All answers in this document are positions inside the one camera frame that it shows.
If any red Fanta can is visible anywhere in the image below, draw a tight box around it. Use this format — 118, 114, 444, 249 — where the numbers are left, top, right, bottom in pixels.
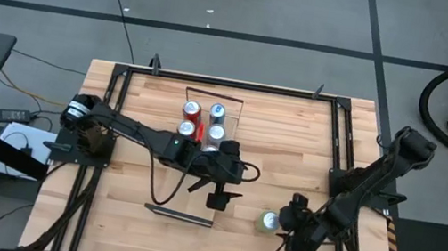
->
179, 99, 206, 126

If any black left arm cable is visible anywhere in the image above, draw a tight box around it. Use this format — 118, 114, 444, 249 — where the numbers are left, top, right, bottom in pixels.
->
138, 131, 265, 221

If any clear acrylic tray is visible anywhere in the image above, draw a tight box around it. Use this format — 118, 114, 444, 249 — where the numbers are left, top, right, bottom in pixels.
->
141, 83, 247, 231

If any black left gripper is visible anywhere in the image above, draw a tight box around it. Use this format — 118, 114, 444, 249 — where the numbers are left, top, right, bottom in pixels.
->
191, 135, 252, 215

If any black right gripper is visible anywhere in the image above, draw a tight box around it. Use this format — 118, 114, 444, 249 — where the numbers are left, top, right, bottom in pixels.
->
273, 198, 333, 251

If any silver grey beverage can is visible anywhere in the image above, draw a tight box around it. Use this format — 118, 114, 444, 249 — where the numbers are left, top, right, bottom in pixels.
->
204, 121, 228, 148

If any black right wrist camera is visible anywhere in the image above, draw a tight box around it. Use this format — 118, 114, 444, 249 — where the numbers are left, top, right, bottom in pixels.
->
291, 191, 312, 208

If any black metal rig frame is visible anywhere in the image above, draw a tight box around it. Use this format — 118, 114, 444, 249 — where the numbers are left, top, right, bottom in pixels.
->
21, 37, 428, 251

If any blue silver slim can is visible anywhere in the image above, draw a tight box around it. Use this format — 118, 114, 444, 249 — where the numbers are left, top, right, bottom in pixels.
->
207, 101, 228, 126

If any pale green beverage can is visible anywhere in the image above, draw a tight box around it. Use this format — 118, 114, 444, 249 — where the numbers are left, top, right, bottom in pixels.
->
252, 207, 283, 238

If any white flat box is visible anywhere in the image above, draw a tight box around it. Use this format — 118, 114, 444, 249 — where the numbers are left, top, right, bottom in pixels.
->
0, 120, 60, 183

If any black power adapter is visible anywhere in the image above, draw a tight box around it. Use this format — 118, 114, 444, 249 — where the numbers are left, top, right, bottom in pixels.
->
0, 105, 32, 127

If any dark red beverage can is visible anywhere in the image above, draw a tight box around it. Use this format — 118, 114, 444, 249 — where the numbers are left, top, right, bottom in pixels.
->
175, 117, 207, 144

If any yellow floor cable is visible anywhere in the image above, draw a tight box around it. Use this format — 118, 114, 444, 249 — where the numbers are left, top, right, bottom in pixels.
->
0, 69, 81, 111

